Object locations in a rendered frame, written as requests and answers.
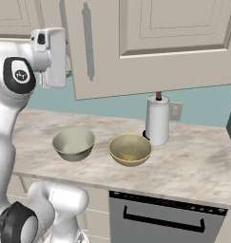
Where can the beige wall cabinet door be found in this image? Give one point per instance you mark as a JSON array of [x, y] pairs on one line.
[[158, 72], [15, 15]]

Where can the beige base cabinet drawers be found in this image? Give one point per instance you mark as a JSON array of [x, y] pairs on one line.
[[96, 215]]

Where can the grey-green bowl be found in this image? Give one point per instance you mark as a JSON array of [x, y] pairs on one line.
[[74, 144]]

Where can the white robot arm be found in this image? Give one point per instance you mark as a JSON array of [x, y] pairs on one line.
[[3, 126]]

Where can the yellow-rimmed olive bowl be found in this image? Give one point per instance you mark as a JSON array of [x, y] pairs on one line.
[[130, 149]]

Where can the grey dishwasher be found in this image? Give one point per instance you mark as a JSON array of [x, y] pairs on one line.
[[145, 228]]

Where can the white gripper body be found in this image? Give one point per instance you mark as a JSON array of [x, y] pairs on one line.
[[56, 57]]

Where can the white wall socket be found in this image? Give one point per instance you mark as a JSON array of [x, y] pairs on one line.
[[176, 111]]

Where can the beige base cabinet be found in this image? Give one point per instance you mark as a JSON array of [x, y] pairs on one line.
[[229, 229]]

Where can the white paper towel roll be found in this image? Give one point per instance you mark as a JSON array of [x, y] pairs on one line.
[[157, 121]]

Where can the black paper towel holder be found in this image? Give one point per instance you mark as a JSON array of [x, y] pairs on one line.
[[158, 95]]

